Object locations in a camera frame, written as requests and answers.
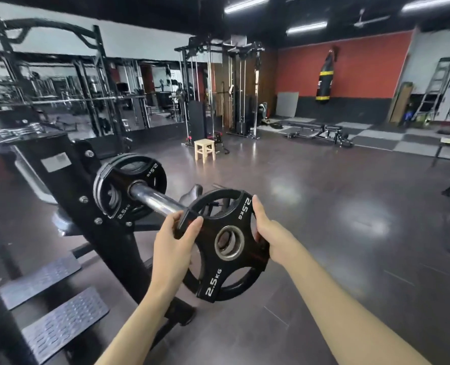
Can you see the person's left hand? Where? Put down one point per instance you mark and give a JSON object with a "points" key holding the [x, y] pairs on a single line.
{"points": [[169, 258]]}

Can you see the person's right forearm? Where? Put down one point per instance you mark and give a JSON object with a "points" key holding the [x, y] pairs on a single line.
{"points": [[346, 307]]}

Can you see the grey mat panel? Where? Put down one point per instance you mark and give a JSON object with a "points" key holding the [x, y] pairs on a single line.
{"points": [[287, 104]]}

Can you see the small wooden stool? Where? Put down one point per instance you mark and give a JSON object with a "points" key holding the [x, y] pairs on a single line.
{"points": [[204, 147]]}

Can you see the person's left forearm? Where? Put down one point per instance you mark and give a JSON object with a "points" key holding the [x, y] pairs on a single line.
{"points": [[145, 326]]}

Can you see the person's right hand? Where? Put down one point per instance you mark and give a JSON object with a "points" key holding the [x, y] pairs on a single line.
{"points": [[280, 243]]}

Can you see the black adjustable weight bench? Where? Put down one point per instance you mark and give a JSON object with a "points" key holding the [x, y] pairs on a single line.
{"points": [[316, 129]]}

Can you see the black plate-loaded machine frame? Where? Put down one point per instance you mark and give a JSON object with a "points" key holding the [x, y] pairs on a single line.
{"points": [[73, 174]]}

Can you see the wooden board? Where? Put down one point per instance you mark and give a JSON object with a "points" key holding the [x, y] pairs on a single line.
{"points": [[400, 104]]}

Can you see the person's right thumb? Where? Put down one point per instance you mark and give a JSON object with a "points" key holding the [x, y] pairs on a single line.
{"points": [[259, 210]]}

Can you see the ceiling tube light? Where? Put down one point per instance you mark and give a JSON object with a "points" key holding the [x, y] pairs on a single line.
{"points": [[433, 3], [307, 28], [247, 3]]}

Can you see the black tri-grip weight plate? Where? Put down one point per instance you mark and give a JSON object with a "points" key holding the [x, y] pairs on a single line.
{"points": [[244, 269], [100, 188], [151, 174]]}

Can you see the aluminium step ladder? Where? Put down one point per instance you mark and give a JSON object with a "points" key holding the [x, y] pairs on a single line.
{"points": [[433, 91]]}

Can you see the black yellow punching bag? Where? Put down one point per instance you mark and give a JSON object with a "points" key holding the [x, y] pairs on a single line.
{"points": [[324, 81]]}

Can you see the large wall mirror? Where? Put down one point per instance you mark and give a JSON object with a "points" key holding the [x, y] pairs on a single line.
{"points": [[156, 94]]}

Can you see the person's left thumb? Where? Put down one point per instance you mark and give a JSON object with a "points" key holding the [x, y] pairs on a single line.
{"points": [[193, 229]]}

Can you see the white ceiling fan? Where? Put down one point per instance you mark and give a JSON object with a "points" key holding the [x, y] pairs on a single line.
{"points": [[369, 20]]}

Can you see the chrome plate-loading bar sleeve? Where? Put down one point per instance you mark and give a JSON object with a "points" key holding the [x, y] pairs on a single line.
{"points": [[154, 201]]}

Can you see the black textured metal footplate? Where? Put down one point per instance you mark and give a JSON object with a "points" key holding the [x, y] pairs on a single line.
{"points": [[65, 323], [38, 279]]}

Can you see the black power rack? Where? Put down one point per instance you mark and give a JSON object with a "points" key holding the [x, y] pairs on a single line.
{"points": [[103, 83]]}

